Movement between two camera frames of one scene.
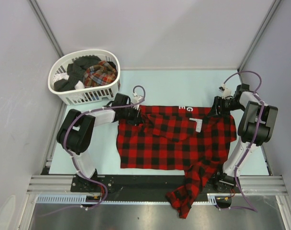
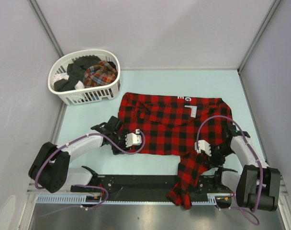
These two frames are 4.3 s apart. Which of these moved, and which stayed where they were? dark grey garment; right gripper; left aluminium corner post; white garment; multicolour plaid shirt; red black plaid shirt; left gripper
Moved: red black plaid shirt; left gripper; right gripper
Stayed: left aluminium corner post; multicolour plaid shirt; white garment; dark grey garment
